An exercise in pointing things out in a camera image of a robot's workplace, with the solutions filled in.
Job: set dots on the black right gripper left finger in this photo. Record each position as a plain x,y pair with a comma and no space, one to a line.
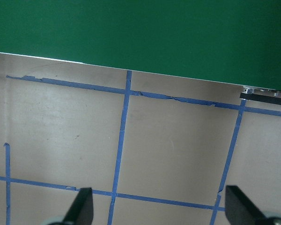
81,212

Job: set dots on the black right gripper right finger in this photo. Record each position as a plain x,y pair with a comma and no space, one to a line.
240,210

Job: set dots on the green conveyor belt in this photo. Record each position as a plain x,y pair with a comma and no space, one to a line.
227,41

